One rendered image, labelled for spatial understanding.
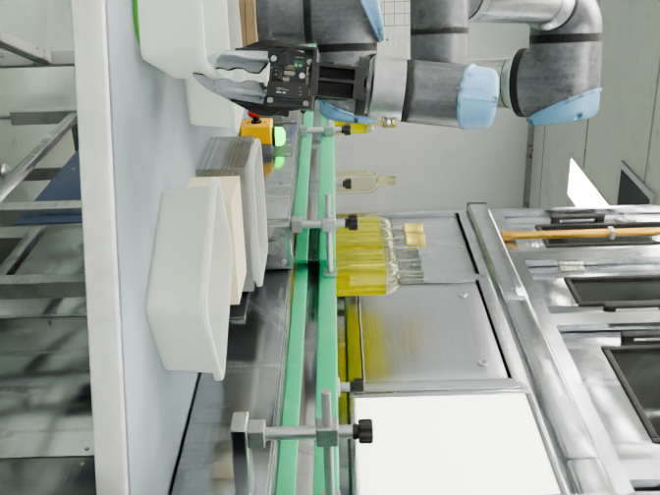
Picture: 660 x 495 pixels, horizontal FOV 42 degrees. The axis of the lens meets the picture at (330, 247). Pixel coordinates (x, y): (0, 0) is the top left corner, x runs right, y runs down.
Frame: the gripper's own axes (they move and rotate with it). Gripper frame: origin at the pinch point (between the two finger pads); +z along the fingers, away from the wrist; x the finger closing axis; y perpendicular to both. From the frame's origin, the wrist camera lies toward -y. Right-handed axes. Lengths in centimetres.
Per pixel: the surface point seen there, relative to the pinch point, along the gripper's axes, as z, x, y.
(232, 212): -3.1, 18.0, -14.2
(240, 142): -0.1, 8.1, -41.7
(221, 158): 1.8, 11.0, -34.0
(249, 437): -10.2, 42.7, 8.0
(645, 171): -191, 1, -389
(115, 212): 4.8, 16.5, 19.3
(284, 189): -7, 17, -71
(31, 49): 64, -10, -116
